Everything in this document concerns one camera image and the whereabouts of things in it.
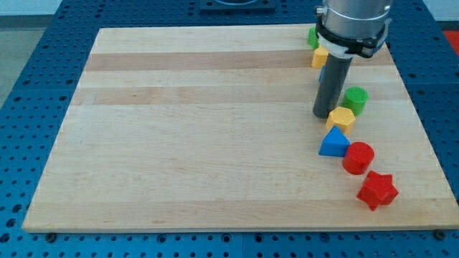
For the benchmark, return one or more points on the yellow block behind arm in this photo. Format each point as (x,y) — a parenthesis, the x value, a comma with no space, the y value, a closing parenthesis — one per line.
(320,56)

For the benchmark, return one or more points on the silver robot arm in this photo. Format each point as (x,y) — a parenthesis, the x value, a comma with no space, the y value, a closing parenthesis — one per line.
(354,19)

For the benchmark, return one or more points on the green block behind arm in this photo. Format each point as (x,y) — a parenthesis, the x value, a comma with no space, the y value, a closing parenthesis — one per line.
(312,38)

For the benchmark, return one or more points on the light wooden board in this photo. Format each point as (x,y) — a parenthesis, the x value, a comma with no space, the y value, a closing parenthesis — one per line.
(179,129)

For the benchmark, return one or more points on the blue triangle block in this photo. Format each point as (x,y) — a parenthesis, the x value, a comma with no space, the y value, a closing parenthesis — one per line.
(335,143)

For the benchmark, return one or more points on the blue block behind rod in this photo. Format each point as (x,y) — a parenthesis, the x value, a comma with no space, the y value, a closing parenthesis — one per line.
(321,73)

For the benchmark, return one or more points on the yellow hexagon block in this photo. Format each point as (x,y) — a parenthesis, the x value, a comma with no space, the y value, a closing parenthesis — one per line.
(343,118)

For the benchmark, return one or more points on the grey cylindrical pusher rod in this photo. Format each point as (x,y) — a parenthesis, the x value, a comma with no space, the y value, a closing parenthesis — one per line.
(332,81)

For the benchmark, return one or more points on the green cylinder block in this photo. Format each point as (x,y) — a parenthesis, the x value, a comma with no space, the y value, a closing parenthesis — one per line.
(355,99)

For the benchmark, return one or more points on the red cylinder block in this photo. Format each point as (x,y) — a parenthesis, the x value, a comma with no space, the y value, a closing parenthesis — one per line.
(358,157)

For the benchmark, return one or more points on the red star block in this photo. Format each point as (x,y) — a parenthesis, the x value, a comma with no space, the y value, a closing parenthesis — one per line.
(377,190)

